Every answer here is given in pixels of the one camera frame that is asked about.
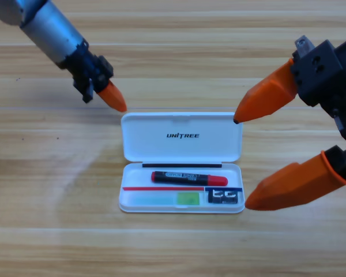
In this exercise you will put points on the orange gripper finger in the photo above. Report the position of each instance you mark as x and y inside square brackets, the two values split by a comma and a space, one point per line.
[291, 187]

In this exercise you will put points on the black eraser with white print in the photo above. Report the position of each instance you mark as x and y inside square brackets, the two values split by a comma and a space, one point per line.
[222, 196]

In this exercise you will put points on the red and black marker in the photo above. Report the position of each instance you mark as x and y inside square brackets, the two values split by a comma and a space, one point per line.
[187, 178]

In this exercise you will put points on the green highlighter pen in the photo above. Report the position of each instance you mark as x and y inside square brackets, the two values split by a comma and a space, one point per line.
[187, 199]

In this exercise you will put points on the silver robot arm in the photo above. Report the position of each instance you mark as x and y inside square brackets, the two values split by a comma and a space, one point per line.
[46, 29]

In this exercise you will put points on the white Unitree pencil case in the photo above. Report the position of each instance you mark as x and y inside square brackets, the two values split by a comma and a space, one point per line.
[181, 144]

